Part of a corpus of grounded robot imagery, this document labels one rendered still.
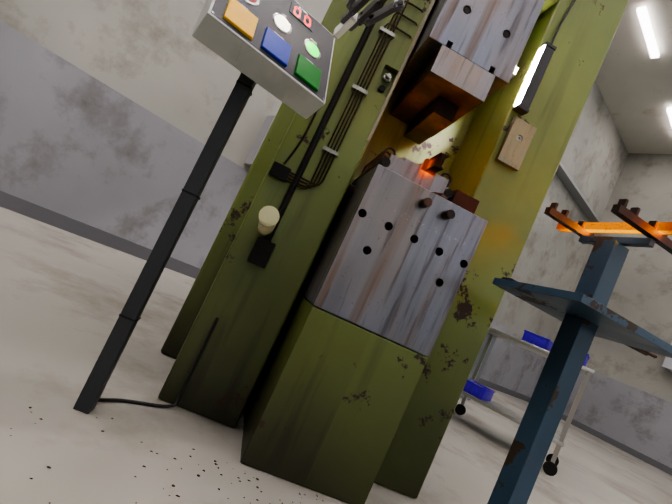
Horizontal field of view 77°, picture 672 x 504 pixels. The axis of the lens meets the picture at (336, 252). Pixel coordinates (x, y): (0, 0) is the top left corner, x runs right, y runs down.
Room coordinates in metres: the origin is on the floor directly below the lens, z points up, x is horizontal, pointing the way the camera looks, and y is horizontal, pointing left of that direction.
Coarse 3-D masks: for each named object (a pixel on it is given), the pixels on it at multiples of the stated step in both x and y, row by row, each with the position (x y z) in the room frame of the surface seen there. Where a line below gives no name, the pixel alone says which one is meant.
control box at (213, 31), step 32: (224, 0) 0.92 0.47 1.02; (288, 0) 1.08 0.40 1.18; (224, 32) 0.92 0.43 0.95; (256, 32) 0.97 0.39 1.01; (288, 32) 1.04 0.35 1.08; (320, 32) 1.14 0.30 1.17; (256, 64) 0.98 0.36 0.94; (288, 64) 1.01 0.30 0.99; (320, 64) 1.10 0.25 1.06; (288, 96) 1.06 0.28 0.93; (320, 96) 1.06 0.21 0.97
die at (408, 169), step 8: (392, 160) 1.26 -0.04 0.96; (400, 160) 1.26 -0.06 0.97; (408, 160) 1.27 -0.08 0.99; (392, 168) 1.26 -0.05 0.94; (400, 168) 1.27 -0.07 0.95; (408, 168) 1.27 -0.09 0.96; (416, 168) 1.27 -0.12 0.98; (408, 176) 1.27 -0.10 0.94; (416, 176) 1.27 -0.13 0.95; (424, 176) 1.28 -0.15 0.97; (432, 176) 1.28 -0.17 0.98; (440, 176) 1.29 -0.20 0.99; (424, 184) 1.28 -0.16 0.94; (432, 184) 1.28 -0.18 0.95; (440, 184) 1.29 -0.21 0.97; (440, 192) 1.29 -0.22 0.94
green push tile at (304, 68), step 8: (296, 64) 1.03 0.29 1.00; (304, 64) 1.04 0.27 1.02; (312, 64) 1.06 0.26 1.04; (296, 72) 1.01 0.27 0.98; (304, 72) 1.03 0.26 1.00; (312, 72) 1.06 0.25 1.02; (320, 72) 1.08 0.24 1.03; (304, 80) 1.03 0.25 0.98; (312, 80) 1.05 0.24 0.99; (312, 88) 1.05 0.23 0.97
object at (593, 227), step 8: (560, 224) 1.33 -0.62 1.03; (592, 224) 1.22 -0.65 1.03; (600, 224) 1.19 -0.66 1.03; (608, 224) 1.17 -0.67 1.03; (616, 224) 1.15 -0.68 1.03; (624, 224) 1.13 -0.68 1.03; (664, 224) 1.03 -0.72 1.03; (592, 232) 1.24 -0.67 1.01; (600, 232) 1.21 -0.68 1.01; (608, 232) 1.19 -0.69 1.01; (616, 232) 1.16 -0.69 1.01; (624, 232) 1.14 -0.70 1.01; (632, 232) 1.12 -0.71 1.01; (664, 232) 1.03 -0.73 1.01
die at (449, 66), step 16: (448, 48) 1.26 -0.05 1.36; (432, 64) 1.27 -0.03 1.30; (448, 64) 1.27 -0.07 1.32; (464, 64) 1.27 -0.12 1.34; (416, 80) 1.42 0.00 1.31; (432, 80) 1.30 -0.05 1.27; (448, 80) 1.27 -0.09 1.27; (464, 80) 1.28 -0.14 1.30; (480, 80) 1.28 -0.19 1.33; (400, 96) 1.61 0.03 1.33; (416, 96) 1.44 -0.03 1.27; (432, 96) 1.39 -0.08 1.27; (448, 96) 1.35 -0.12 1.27; (464, 96) 1.31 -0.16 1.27; (480, 96) 1.29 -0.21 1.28; (400, 112) 1.61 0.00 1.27; (416, 112) 1.55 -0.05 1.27; (464, 112) 1.40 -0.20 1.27
